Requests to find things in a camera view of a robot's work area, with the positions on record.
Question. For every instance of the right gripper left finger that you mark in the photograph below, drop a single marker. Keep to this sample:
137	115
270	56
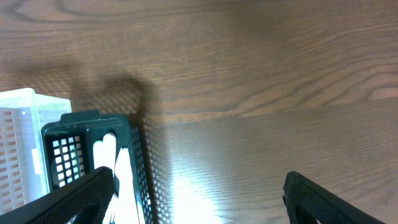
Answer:
85	200

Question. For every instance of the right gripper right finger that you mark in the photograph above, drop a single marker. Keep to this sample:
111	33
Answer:
308	202

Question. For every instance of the white plastic fork handle up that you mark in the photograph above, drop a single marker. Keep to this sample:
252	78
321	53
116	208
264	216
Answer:
123	208

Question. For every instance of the black perforated plastic basket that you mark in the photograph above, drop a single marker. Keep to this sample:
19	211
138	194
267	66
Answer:
69	152

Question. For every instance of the clear perforated plastic basket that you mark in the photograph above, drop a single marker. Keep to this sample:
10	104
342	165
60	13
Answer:
23	173

